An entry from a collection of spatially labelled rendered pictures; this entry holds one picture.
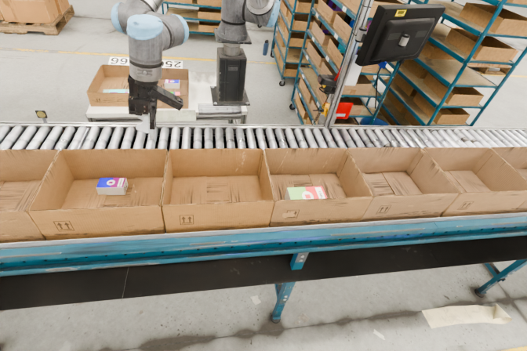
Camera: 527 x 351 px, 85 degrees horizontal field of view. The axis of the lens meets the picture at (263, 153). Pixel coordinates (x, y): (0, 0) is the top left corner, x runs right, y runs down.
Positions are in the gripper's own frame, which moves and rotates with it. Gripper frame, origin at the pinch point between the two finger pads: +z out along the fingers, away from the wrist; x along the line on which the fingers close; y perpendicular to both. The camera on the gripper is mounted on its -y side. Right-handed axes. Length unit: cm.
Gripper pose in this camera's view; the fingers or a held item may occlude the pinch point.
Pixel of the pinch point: (154, 132)
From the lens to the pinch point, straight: 107.7
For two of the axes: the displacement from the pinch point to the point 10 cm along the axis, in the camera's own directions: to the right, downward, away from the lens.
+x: 2.3, 6.2, -7.5
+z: -2.1, 7.9, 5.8
